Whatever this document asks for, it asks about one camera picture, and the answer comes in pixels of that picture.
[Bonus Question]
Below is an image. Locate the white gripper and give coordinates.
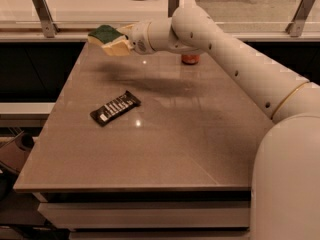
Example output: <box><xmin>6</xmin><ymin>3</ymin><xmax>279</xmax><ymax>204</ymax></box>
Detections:
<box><xmin>102</xmin><ymin>22</ymin><xmax>154</xmax><ymax>56</ymax></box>

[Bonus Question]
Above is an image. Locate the green and yellow sponge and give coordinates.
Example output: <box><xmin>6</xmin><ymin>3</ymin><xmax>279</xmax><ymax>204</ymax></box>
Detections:
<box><xmin>87</xmin><ymin>25</ymin><xmax>124</xmax><ymax>46</ymax></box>

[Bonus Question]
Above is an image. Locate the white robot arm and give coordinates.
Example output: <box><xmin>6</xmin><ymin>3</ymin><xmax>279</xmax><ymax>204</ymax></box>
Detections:
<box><xmin>107</xmin><ymin>5</ymin><xmax>320</xmax><ymax>240</ymax></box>

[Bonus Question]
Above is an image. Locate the red cola can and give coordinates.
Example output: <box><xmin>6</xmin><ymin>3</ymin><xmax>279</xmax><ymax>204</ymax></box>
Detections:
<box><xmin>181</xmin><ymin>55</ymin><xmax>200</xmax><ymax>65</ymax></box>

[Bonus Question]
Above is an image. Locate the black candy bar wrapper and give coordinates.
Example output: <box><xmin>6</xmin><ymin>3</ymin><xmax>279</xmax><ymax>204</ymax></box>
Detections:
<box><xmin>90</xmin><ymin>91</ymin><xmax>141</xmax><ymax>127</ymax></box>

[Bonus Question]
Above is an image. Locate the glass barrier panel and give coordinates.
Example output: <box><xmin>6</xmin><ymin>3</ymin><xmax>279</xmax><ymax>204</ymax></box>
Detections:
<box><xmin>0</xmin><ymin>0</ymin><xmax>320</xmax><ymax>33</ymax></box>

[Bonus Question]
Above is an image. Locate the dark chair at left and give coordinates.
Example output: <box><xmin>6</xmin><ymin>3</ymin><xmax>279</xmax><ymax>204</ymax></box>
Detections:
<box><xmin>0</xmin><ymin>132</ymin><xmax>34</xmax><ymax>199</ymax></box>

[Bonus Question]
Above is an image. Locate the grey drawer front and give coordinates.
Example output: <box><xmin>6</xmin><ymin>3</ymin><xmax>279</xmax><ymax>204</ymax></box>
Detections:
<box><xmin>38</xmin><ymin>201</ymin><xmax>250</xmax><ymax>229</ymax></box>

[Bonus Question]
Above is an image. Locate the middle metal rail bracket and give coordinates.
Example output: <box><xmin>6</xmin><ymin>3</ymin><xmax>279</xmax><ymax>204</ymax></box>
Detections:
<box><xmin>168</xmin><ymin>0</ymin><xmax>180</xmax><ymax>17</ymax></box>

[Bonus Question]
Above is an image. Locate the metal rail bracket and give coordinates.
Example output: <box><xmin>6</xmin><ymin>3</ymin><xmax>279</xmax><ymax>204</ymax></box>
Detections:
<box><xmin>168</xmin><ymin>0</ymin><xmax>180</xmax><ymax>17</ymax></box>
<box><xmin>32</xmin><ymin>0</ymin><xmax>57</xmax><ymax>38</ymax></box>
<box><xmin>285</xmin><ymin>0</ymin><xmax>316</xmax><ymax>37</ymax></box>

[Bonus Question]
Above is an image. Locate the left metal rail bracket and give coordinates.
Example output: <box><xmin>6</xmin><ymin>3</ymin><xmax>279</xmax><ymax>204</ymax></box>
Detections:
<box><xmin>32</xmin><ymin>0</ymin><xmax>57</xmax><ymax>38</ymax></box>

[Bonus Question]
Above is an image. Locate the right metal rail bracket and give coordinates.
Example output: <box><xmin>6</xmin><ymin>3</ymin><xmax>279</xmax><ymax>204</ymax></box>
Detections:
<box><xmin>285</xmin><ymin>0</ymin><xmax>316</xmax><ymax>37</ymax></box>

